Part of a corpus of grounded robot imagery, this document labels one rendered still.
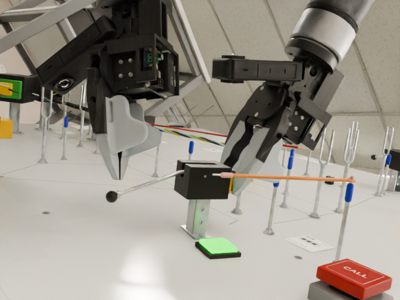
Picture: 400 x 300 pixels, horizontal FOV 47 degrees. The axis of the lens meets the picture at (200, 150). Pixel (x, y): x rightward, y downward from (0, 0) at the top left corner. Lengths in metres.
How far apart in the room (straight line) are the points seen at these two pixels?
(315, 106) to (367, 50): 2.64
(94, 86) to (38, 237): 0.18
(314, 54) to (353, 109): 2.98
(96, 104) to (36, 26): 0.97
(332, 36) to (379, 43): 2.56
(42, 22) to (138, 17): 0.94
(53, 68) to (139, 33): 0.11
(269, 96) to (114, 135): 0.20
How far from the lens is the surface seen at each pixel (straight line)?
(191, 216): 0.57
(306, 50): 0.60
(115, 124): 0.51
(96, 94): 0.50
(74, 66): 0.57
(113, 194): 0.53
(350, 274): 0.46
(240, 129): 0.61
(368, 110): 3.50
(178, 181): 0.56
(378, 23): 3.10
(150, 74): 0.49
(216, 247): 0.52
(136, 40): 0.51
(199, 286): 0.45
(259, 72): 0.56
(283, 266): 0.53
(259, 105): 0.60
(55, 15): 1.48
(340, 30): 0.61
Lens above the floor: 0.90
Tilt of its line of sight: 25 degrees up
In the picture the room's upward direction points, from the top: 50 degrees clockwise
